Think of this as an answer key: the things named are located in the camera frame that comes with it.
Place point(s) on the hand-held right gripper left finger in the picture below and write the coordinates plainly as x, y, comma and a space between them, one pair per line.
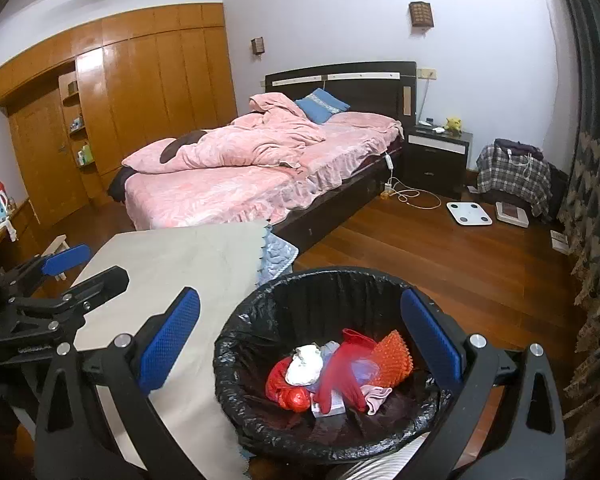
170, 340

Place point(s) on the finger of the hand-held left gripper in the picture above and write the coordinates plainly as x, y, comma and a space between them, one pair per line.
100, 282
67, 259

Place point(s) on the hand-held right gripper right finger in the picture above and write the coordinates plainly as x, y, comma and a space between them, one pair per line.
430, 340

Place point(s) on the orange spiky mat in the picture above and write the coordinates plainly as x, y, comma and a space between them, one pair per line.
392, 357

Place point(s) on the blue plastic bag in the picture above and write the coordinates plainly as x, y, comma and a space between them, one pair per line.
367, 371

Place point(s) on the pink sock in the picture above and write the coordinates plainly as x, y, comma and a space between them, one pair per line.
376, 400

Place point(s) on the black bin with plastic liner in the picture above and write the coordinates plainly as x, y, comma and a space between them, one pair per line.
260, 310

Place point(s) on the red rubber glove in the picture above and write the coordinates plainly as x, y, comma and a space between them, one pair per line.
340, 375

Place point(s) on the grey cloth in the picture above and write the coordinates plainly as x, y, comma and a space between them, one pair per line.
331, 351

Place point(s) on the small white printed box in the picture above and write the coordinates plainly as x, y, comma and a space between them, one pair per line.
328, 405

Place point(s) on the red plastic bag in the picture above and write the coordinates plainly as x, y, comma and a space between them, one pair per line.
282, 385

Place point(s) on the white paper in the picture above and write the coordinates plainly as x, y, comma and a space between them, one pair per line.
304, 365

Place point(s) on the small wooden stool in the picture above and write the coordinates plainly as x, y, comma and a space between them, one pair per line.
55, 244

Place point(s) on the wooden dresser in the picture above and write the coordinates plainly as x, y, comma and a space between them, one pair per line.
27, 225

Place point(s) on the white hanging cloth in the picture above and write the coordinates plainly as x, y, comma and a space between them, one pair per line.
11, 230

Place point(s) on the black clothing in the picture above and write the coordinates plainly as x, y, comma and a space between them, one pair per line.
120, 185

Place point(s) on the green bottle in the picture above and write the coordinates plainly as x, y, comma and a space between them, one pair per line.
87, 155

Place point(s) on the white bathroom scale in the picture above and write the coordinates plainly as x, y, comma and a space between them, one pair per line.
470, 214

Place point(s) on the dark wooden bed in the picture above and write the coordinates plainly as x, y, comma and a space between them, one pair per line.
205, 195

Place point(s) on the light blue quilted pad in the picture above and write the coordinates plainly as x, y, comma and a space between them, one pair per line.
277, 255

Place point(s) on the grey framed bathroom scale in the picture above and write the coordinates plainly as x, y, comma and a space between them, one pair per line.
511, 214

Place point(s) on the yellow power strip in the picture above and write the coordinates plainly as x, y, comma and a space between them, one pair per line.
388, 190

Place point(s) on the dark brown cloth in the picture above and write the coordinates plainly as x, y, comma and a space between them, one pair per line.
182, 146

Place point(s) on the small book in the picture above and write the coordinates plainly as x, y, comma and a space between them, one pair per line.
560, 241

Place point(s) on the wooden wardrobe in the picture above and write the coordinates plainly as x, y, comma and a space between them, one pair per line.
140, 100

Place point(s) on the black white nightstand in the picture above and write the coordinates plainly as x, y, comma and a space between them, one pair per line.
437, 165

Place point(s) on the plaid cloth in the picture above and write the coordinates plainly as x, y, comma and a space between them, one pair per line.
510, 180

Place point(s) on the black chair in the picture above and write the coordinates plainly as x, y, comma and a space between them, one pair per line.
557, 192

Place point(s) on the pink duvet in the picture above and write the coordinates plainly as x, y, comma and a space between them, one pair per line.
240, 145

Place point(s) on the dark purple cloth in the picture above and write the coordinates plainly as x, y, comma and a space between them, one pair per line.
517, 147

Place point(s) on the yellow plush toy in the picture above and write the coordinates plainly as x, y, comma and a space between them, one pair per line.
453, 125

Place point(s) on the grey patterned curtain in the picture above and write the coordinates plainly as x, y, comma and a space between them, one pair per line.
595, 185

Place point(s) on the pink pillow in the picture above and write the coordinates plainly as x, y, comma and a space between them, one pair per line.
365, 121

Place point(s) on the blue pillow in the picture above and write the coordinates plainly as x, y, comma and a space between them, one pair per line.
322, 105

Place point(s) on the beige wall socket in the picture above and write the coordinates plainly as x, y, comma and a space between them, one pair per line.
427, 73

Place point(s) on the brown wall lamp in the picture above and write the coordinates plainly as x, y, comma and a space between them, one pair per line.
420, 14
257, 46

